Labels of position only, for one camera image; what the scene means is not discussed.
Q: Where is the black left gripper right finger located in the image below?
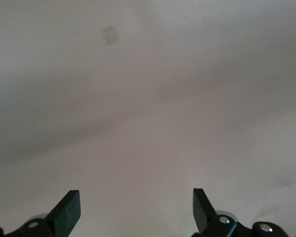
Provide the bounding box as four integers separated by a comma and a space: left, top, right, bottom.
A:
192, 188, 290, 237

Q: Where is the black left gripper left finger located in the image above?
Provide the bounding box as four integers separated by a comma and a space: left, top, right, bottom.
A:
0, 190, 81, 237

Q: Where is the small brown tape patch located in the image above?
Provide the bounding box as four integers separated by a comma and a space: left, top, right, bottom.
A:
101, 25, 121, 45

